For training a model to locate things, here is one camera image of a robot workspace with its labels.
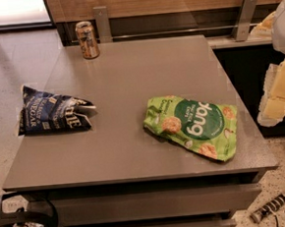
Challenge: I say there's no orange soda can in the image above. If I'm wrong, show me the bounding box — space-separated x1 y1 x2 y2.
75 21 100 60

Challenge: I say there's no right metal bracket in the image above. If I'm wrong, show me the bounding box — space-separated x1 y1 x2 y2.
232 0 257 42

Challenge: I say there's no metal bracket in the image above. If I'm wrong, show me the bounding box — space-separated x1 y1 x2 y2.
232 0 257 42
93 6 113 43

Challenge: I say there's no green rice chip bag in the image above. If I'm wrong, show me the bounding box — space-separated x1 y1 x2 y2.
143 95 237 161

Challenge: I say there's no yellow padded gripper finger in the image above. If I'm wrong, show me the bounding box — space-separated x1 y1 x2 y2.
257 59 285 128
251 13 275 38

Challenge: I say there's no black chair base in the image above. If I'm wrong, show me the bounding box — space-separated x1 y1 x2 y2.
0 189 60 227

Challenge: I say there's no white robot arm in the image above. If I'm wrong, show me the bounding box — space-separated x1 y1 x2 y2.
251 0 285 128

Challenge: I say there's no white power strip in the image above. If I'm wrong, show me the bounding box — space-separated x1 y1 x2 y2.
250 191 285 224

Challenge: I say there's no left metal bracket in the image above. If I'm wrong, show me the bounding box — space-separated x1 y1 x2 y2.
93 6 113 43

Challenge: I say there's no dark blue chip bag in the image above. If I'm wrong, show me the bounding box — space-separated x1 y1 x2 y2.
18 86 96 136

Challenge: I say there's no grey upper drawer front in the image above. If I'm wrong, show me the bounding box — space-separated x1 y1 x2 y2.
26 182 264 227

